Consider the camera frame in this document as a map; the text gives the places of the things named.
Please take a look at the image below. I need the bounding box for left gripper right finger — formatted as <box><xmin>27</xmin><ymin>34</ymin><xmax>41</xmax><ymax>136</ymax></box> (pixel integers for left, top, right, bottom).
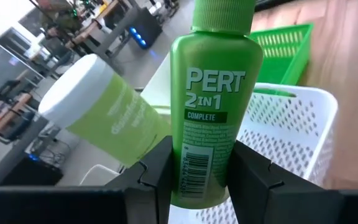
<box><xmin>227</xmin><ymin>139</ymin><xmax>341</xmax><ymax>224</ymax></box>

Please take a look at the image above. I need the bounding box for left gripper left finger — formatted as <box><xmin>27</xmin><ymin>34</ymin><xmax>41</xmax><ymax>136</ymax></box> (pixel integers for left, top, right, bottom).
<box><xmin>104</xmin><ymin>135</ymin><xmax>174</xmax><ymax>224</ymax></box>

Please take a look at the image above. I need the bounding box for green Pert shampoo bottle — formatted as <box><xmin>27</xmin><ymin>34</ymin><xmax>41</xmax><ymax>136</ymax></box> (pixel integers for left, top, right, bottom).
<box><xmin>169</xmin><ymin>0</ymin><xmax>264</xmax><ymax>210</ymax></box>

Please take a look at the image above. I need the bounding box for white perforated plastic basket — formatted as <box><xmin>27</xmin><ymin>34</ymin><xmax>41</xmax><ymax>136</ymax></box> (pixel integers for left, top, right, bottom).
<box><xmin>194</xmin><ymin>82</ymin><xmax>339</xmax><ymax>224</ymax></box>

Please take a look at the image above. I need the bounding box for green wipes canister white lid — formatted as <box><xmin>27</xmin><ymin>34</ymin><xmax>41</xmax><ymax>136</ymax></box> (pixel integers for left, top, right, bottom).
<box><xmin>37</xmin><ymin>53</ymin><xmax>172</xmax><ymax>168</ymax></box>

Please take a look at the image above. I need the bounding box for black computer box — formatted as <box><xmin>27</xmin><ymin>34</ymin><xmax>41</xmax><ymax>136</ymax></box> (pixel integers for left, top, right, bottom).
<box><xmin>0</xmin><ymin>154</ymin><xmax>64</xmax><ymax>187</ymax></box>

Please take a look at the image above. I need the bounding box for green slotted plastic basket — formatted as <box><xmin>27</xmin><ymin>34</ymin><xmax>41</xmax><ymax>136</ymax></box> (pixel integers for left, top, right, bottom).
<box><xmin>249</xmin><ymin>23</ymin><xmax>315</xmax><ymax>97</ymax></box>

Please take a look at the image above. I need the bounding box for grey desk leg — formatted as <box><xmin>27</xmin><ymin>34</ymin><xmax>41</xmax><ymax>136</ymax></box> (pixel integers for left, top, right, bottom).
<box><xmin>0</xmin><ymin>116</ymin><xmax>51</xmax><ymax>190</ymax></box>

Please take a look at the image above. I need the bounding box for wooden desk with clutter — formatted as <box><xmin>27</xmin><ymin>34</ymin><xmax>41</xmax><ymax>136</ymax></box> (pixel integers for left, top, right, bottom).
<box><xmin>0</xmin><ymin>93</ymin><xmax>34</xmax><ymax>150</ymax></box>

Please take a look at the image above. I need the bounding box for computer tower with blue lights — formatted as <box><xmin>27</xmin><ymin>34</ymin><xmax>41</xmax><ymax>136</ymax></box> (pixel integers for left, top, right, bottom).
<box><xmin>128</xmin><ymin>6</ymin><xmax>163</xmax><ymax>50</ymax></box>

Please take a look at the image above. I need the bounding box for long wooden desk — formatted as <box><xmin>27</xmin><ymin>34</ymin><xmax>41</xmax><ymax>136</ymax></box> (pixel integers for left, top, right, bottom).
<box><xmin>65</xmin><ymin>0</ymin><xmax>142</xmax><ymax>57</ymax></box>

